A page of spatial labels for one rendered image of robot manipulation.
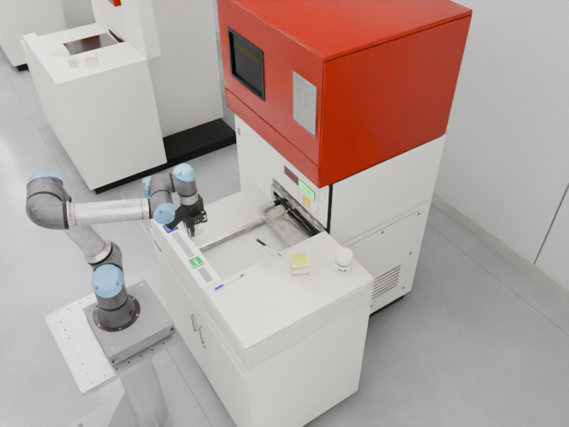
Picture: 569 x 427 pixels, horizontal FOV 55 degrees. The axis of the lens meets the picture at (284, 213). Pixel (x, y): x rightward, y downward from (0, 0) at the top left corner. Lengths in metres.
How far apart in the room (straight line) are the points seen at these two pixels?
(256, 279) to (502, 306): 1.85
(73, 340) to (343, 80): 1.49
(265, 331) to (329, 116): 0.85
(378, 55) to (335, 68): 0.20
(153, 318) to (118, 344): 0.17
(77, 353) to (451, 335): 2.08
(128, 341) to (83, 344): 0.21
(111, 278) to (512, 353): 2.28
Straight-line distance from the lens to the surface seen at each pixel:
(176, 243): 2.48
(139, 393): 2.73
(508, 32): 3.40
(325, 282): 2.27
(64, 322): 2.51
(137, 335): 2.29
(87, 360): 2.36
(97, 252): 2.24
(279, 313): 2.17
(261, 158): 2.80
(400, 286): 3.34
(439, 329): 3.43
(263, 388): 2.37
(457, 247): 3.92
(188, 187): 2.07
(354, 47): 2.05
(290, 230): 2.60
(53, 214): 1.95
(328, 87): 2.04
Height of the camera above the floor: 2.68
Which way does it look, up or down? 42 degrees down
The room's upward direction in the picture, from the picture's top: 1 degrees counter-clockwise
